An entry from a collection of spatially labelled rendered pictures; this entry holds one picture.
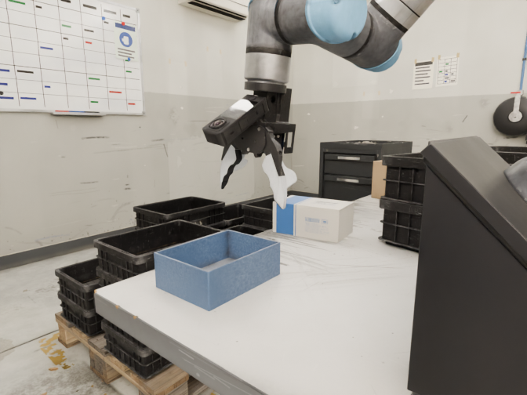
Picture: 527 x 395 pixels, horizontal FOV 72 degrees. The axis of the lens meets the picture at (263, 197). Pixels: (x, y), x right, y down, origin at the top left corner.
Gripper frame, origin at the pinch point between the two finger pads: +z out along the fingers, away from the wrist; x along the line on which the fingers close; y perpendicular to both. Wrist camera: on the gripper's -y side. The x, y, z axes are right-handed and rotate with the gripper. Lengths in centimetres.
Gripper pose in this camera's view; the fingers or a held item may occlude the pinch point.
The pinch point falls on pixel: (247, 200)
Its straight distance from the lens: 64.0
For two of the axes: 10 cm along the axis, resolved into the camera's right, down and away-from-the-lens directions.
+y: 6.5, -1.4, 7.4
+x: -7.5, -2.4, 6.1
